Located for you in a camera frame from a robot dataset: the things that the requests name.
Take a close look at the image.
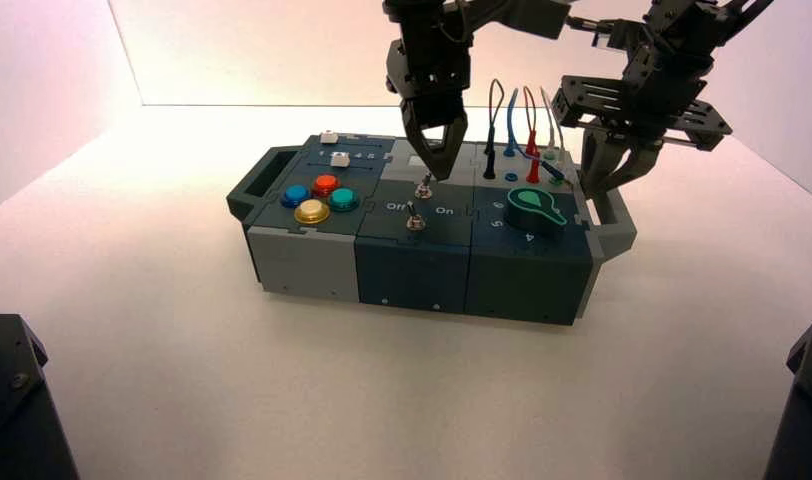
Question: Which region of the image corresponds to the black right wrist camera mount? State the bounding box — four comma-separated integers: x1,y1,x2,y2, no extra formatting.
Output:
568,16,646,54

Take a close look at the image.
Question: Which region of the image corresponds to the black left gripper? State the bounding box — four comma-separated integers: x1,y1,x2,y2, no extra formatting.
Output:
386,26,474,181

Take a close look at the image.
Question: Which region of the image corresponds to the black jumper cable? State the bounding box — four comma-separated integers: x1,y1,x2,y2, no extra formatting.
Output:
483,78,506,181

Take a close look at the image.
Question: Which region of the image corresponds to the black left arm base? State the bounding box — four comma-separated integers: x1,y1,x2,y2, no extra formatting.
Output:
0,313,81,480

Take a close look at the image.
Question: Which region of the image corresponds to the green rotary knob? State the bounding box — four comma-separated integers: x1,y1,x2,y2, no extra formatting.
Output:
505,187,569,240

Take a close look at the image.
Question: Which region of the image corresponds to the blue jumper cable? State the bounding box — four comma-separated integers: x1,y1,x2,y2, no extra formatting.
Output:
503,87,566,185

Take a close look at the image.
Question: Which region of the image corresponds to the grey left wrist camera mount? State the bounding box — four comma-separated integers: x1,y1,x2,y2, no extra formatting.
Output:
460,0,570,39

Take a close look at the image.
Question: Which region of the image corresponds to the blue push button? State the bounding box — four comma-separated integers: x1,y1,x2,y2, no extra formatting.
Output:
280,183,311,209

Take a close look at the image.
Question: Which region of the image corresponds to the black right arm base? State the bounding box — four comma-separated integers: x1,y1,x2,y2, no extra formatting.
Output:
763,319,812,480

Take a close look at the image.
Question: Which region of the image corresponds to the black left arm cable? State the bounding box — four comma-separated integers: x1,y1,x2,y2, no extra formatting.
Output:
442,0,475,46

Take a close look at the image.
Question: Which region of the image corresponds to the yellow push button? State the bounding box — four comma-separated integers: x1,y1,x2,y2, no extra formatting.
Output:
293,198,331,226

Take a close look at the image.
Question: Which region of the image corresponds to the red jumper cable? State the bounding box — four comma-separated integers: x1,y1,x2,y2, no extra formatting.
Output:
522,85,542,184

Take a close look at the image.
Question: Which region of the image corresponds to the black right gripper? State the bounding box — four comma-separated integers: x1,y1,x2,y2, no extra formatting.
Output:
552,26,733,197

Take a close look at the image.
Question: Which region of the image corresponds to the grey and teal control box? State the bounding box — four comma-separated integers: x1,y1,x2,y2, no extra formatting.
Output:
225,134,638,327

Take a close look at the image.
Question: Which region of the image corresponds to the white jumper cable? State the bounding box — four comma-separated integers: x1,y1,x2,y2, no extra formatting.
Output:
540,86,570,167

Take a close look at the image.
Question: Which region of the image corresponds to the teal push button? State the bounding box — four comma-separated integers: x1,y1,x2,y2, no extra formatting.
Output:
327,187,361,213

